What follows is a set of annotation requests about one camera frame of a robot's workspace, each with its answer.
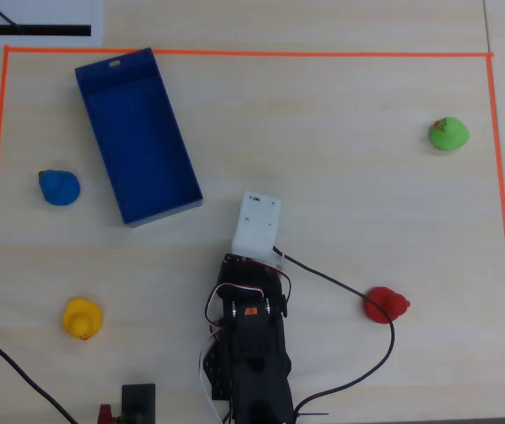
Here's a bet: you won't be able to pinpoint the blue rectangular plastic box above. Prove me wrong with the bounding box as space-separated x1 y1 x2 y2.
74 47 204 229

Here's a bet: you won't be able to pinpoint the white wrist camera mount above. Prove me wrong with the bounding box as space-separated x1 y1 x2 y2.
231 190 285 269

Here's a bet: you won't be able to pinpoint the green rubber duck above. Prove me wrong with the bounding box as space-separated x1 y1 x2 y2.
427 117 471 153

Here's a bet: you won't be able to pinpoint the yellow rubber duck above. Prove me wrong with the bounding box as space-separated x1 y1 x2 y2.
62 298 103 342

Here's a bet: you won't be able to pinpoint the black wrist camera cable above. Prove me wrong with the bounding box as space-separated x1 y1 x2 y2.
274 250 397 420

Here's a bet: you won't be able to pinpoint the long black cable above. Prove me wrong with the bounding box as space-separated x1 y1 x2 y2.
0 324 79 424

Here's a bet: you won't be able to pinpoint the red white servo wires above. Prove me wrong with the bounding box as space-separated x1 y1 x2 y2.
198 267 293 420

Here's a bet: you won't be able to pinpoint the blue rubber duck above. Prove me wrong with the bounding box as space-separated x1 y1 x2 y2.
38 169 81 207

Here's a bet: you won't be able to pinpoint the thin black cable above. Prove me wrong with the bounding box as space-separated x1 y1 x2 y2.
0 0 22 29

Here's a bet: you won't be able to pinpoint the red rubber duck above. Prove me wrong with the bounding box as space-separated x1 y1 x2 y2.
362 285 411 325

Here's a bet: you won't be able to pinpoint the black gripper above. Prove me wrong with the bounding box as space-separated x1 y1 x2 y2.
219 254 290 295

